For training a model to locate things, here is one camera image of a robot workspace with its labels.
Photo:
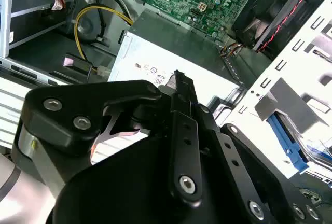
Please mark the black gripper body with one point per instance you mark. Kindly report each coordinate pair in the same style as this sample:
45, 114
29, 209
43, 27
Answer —
116, 190

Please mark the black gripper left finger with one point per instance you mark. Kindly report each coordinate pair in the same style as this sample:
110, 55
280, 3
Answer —
64, 110

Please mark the hard disk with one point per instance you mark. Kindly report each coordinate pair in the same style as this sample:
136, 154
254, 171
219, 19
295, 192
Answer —
285, 141

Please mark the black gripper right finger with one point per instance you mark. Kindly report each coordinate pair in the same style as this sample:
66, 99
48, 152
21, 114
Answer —
241, 177

